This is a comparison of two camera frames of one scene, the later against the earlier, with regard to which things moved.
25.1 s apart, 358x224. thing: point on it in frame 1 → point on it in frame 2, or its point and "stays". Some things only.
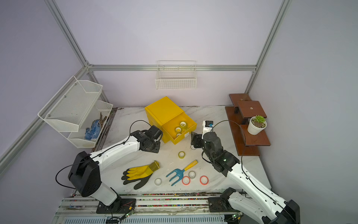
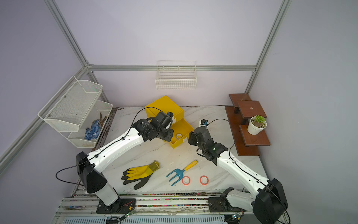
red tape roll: x=186 y=180 stays
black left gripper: x=156 y=148 → x=169 y=137
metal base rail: x=151 y=208 stays
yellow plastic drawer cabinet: x=173 y=122 stays
